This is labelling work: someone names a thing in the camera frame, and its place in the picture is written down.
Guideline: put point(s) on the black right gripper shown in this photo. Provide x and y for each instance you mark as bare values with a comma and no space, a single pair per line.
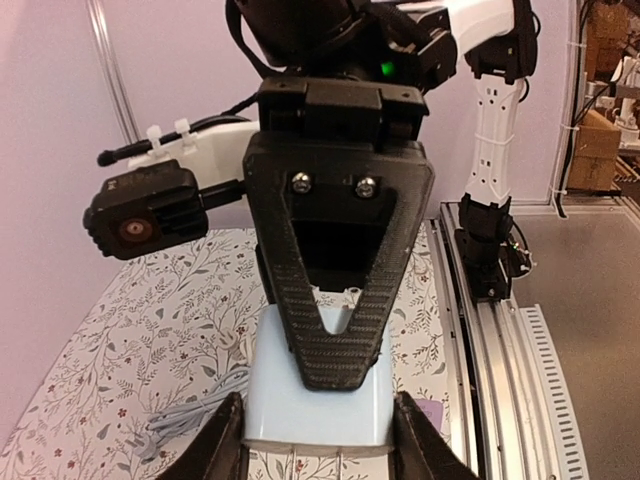
336,222

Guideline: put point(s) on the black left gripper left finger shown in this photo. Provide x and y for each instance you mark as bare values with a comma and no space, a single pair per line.
217,452

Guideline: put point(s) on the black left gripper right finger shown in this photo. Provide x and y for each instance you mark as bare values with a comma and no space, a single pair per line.
419,452

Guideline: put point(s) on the purple power strip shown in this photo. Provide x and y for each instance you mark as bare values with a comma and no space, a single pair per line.
434,411

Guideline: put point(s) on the light blue plug adapter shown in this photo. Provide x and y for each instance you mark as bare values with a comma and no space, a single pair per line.
320,384

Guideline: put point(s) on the floral patterned table mat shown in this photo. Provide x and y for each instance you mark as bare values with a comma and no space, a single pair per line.
164,332

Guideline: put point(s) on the aluminium front rail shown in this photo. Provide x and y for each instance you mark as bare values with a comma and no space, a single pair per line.
519,410

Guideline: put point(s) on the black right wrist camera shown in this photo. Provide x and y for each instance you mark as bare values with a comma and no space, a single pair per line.
171,183

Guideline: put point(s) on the left aluminium frame post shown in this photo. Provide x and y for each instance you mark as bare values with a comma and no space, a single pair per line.
110,67

